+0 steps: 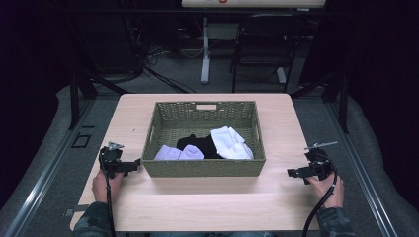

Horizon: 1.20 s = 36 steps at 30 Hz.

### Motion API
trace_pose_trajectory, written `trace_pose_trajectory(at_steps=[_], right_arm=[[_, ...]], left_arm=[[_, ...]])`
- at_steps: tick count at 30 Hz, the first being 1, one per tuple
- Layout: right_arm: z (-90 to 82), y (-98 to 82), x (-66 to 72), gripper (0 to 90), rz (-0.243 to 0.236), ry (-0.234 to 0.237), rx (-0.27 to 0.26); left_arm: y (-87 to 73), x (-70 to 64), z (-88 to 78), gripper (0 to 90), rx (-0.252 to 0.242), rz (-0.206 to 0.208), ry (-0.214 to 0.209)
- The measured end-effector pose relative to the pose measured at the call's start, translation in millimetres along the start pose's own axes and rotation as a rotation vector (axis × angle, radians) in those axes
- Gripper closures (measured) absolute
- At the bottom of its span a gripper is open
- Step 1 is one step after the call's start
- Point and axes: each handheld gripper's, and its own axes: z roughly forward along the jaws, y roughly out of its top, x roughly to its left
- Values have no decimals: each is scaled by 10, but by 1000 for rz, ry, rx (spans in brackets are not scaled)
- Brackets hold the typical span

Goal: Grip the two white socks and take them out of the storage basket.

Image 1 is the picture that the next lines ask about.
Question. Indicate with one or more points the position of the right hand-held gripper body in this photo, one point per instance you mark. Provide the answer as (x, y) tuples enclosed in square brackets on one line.
[(318, 163)]

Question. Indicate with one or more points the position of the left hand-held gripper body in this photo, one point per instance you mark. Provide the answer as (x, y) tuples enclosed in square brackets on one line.
[(112, 161)]

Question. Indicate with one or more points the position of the person's left hand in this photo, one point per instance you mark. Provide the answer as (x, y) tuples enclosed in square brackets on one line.
[(100, 189)]

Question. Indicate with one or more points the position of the person's right hand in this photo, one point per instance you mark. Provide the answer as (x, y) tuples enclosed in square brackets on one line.
[(329, 194)]

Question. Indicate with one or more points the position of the lavender sock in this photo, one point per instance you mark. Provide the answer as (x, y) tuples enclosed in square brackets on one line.
[(191, 153), (167, 153)]

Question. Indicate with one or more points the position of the green woven basket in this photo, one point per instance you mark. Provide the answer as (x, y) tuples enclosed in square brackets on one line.
[(184, 123)]

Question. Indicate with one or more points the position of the black metal stand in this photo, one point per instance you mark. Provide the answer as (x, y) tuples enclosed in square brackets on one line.
[(77, 95), (339, 98)]

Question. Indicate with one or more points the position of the white sock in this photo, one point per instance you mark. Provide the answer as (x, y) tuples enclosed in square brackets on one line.
[(230, 143)]

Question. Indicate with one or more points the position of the black sock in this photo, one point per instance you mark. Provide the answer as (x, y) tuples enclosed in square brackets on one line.
[(206, 144)]

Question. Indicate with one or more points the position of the black folding chair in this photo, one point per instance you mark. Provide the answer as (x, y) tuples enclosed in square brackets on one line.
[(263, 46)]

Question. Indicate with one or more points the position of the white desk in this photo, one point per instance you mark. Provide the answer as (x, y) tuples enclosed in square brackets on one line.
[(230, 3)]

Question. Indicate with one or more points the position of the black floor outlet frame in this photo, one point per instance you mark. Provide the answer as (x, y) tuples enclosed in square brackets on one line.
[(81, 141)]

